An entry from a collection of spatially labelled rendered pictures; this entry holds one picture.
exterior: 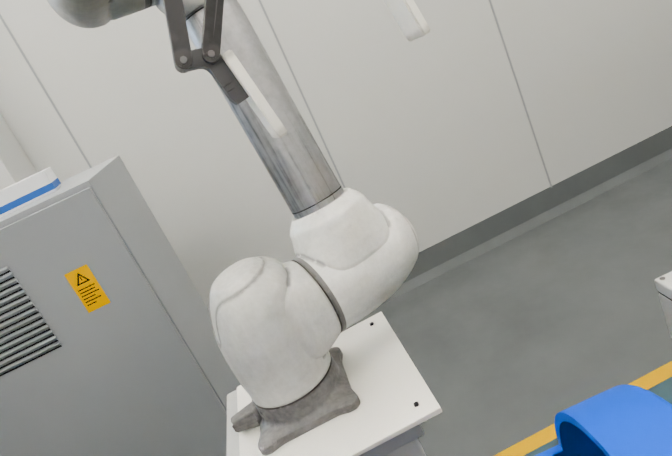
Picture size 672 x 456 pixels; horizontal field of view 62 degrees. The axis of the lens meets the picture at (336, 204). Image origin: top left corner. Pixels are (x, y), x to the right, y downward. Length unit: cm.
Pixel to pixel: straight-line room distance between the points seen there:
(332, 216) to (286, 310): 17
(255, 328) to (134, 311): 109
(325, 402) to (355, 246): 26
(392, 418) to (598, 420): 47
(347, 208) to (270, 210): 221
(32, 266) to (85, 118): 132
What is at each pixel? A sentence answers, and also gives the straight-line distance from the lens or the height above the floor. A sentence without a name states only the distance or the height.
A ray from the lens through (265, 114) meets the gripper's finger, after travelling 40.
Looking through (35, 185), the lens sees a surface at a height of 149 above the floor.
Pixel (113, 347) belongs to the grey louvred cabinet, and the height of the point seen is 93.
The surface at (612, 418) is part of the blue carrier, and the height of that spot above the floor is 123.
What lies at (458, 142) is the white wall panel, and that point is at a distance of 332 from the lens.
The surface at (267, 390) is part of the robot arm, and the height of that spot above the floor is 110.
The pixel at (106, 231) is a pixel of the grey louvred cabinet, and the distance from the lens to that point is 187.
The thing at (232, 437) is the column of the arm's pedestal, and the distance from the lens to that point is 110.
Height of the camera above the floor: 158
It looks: 17 degrees down
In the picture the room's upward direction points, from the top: 25 degrees counter-clockwise
